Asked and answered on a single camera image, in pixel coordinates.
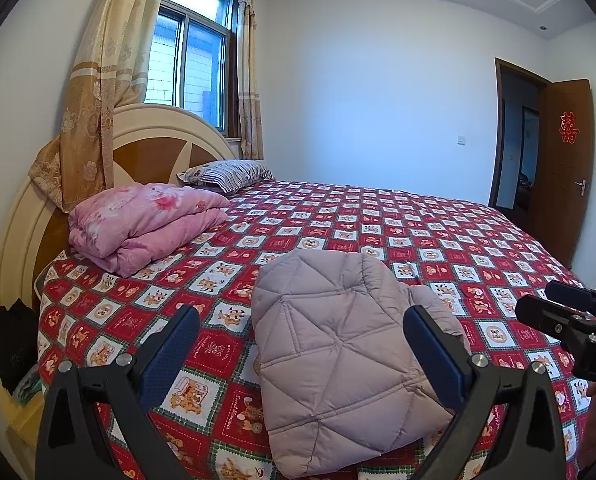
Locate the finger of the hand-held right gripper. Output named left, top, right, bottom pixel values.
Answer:
left=515, top=294, right=596, bottom=343
left=545, top=280, right=596, bottom=311

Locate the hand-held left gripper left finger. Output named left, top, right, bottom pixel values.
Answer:
left=35, top=304, right=201, bottom=480

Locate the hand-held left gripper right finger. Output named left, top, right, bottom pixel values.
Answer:
left=403, top=304, right=568, bottom=480

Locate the light quilted puffer jacket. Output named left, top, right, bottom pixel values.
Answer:
left=252, top=249, right=471, bottom=480

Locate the brown wooden door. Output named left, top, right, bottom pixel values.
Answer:
left=528, top=79, right=592, bottom=268

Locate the folded pink floral quilt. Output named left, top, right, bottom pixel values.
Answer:
left=68, top=183, right=231, bottom=277

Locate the red printed checked blanket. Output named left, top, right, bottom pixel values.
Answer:
left=35, top=180, right=591, bottom=480

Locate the cream bedside table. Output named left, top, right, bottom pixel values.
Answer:
left=5, top=390, right=46, bottom=453

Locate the black garment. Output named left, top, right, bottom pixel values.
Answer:
left=0, top=299, right=41, bottom=396

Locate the red paper door decoration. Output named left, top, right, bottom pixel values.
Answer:
left=558, top=111, right=578, bottom=144

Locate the striped pillow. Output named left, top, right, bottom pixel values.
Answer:
left=177, top=159, right=275, bottom=196

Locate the cream and wood headboard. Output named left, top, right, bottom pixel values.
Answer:
left=0, top=104, right=237, bottom=311

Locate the wide beige floral curtain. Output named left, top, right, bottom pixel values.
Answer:
left=28, top=0, right=173, bottom=213

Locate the window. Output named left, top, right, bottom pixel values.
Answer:
left=143, top=0, right=241, bottom=138

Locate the brown door frame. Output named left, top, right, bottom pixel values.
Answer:
left=488, top=57, right=551, bottom=211

